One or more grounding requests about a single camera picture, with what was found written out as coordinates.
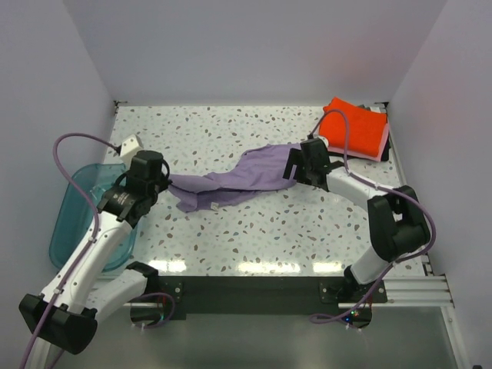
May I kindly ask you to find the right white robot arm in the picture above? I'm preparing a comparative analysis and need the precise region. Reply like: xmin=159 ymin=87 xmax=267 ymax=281
xmin=283 ymin=138 xmax=431 ymax=302

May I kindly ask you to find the teal plastic bin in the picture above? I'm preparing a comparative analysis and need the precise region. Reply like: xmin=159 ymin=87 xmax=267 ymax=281
xmin=49 ymin=164 xmax=138 ymax=272

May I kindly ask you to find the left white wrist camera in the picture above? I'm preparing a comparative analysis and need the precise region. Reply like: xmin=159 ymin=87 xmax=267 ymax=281
xmin=118 ymin=135 xmax=144 ymax=168

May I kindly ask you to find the folded orange t shirt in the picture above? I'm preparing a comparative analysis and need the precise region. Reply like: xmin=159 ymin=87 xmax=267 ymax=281
xmin=318 ymin=98 xmax=389 ymax=161

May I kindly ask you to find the purple t shirt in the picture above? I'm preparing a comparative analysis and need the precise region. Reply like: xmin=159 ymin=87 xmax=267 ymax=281
xmin=168 ymin=144 xmax=300 ymax=213

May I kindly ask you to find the aluminium frame rail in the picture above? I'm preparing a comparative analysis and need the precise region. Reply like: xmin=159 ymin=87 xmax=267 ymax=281
xmin=384 ymin=276 xmax=454 ymax=308

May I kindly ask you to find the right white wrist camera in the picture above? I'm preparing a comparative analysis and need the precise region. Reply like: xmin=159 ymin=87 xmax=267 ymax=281
xmin=320 ymin=137 xmax=330 ymax=149

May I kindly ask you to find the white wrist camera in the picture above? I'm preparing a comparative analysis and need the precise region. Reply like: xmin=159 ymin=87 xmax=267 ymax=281
xmin=118 ymin=135 xmax=144 ymax=168
xmin=320 ymin=137 xmax=330 ymax=149

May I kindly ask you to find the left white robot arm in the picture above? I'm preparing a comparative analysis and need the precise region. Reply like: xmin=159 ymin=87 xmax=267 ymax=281
xmin=19 ymin=150 xmax=171 ymax=354

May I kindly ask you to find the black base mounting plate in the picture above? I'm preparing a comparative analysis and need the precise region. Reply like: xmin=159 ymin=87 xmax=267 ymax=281
xmin=130 ymin=276 xmax=369 ymax=325

